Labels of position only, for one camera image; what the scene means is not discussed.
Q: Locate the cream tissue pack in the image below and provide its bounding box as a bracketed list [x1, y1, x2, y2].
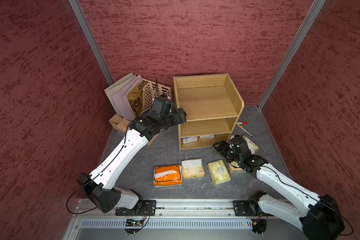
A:
[182, 159, 205, 180]

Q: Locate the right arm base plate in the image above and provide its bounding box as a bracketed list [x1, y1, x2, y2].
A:
[233, 200, 273, 218]

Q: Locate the beige plastic file organizer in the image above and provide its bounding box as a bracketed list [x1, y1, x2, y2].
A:
[109, 78, 172, 133]

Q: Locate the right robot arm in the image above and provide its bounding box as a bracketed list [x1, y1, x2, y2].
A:
[213, 135, 349, 240]

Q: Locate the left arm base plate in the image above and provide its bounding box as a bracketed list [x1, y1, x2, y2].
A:
[115, 200, 157, 217]

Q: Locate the yellow white pen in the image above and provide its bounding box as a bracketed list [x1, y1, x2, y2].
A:
[236, 124, 253, 138]

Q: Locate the butterfly print folder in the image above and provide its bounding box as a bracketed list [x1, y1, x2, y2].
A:
[126, 81, 147, 121]

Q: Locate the left corner metal profile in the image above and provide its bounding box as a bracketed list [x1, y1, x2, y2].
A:
[69, 0, 114, 86]

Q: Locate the right corner metal profile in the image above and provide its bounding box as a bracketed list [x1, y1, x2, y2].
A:
[257, 0, 326, 111]

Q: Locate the green yellow tissue pack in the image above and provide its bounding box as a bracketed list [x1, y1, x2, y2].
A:
[208, 160, 231, 186]

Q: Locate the lilac folder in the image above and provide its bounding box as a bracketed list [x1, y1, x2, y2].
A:
[112, 75, 143, 121]

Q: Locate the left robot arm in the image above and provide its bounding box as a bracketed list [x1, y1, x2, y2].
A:
[78, 95, 187, 213]

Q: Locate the corner metal profile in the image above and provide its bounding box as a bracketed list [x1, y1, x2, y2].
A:
[257, 0, 326, 111]
[69, 0, 114, 86]

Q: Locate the wooden two-tier shelf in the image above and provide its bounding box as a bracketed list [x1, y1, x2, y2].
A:
[173, 73, 245, 151]

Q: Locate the orange tissue pack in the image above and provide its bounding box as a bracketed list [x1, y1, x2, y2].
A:
[153, 165, 183, 188]

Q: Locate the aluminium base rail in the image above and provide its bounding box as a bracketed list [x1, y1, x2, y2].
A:
[63, 199, 306, 240]

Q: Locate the white tissue pack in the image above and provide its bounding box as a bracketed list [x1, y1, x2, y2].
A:
[182, 137, 198, 144]

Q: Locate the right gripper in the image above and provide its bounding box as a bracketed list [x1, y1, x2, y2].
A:
[212, 140, 242, 164]

